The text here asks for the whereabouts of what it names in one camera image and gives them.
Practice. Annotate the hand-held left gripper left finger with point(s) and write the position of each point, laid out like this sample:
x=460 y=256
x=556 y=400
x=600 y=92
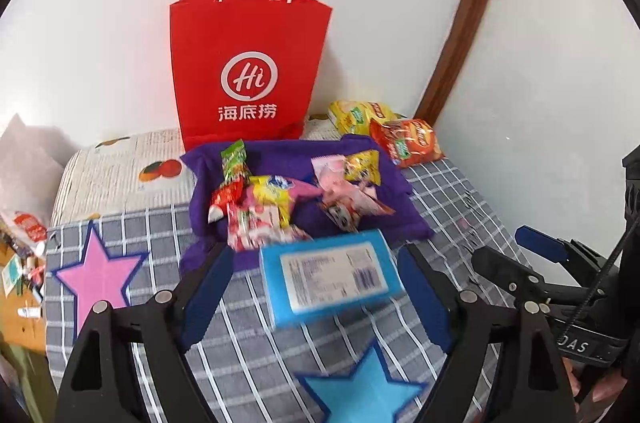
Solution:
x=210 y=298

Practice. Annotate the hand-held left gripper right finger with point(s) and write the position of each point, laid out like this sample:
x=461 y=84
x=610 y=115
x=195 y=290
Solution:
x=425 y=298

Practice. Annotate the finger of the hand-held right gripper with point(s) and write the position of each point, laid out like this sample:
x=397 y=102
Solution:
x=542 y=243
x=510 y=273

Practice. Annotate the purple fabric tray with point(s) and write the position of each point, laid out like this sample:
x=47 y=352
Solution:
x=400 y=213

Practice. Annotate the red snack packet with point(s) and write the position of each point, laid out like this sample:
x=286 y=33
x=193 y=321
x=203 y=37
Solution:
x=226 y=198

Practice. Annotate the blue tissue pack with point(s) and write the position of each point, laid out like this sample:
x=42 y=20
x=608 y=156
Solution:
x=325 y=273

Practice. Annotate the panda print snack packet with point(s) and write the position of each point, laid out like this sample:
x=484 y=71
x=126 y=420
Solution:
x=345 y=215

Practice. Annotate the green snack packet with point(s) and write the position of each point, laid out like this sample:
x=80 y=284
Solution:
x=235 y=163

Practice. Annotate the small yellow snack packet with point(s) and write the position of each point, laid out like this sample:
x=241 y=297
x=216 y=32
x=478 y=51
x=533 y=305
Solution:
x=362 y=168

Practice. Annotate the plain pink snack packet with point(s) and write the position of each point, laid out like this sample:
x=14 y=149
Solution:
x=306 y=189

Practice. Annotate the small pale pink snack packet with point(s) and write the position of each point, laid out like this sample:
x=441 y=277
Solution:
x=327 y=170

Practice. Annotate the person's right hand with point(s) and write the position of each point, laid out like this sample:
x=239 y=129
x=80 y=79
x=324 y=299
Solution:
x=572 y=378

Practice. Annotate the grey checked bedsheet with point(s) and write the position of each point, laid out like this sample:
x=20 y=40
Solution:
x=280 y=353

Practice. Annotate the pink star patch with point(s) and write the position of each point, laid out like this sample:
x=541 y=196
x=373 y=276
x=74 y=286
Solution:
x=100 y=273

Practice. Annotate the blue star patch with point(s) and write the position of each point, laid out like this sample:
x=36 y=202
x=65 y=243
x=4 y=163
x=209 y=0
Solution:
x=355 y=393

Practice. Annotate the orange chips bag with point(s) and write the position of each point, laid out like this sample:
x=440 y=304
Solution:
x=407 y=143

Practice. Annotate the pile of small cosmetics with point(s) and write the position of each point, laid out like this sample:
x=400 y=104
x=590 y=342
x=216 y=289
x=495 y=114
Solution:
x=32 y=273

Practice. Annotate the white tube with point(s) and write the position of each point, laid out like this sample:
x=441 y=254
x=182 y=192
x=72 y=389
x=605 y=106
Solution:
x=29 y=312

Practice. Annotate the wooden nightstand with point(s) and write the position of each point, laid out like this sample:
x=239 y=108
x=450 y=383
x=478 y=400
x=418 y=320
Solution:
x=20 y=333

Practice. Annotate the yellow chips bag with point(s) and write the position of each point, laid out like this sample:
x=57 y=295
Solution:
x=355 y=115

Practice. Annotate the teal card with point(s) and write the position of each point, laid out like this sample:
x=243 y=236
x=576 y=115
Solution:
x=12 y=278

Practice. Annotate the white plastic shopping bag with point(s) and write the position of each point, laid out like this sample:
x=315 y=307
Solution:
x=25 y=163

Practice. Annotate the red paper bag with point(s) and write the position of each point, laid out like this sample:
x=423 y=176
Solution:
x=240 y=28

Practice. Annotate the brown wooden door frame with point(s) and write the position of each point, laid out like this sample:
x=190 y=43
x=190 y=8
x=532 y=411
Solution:
x=470 y=3

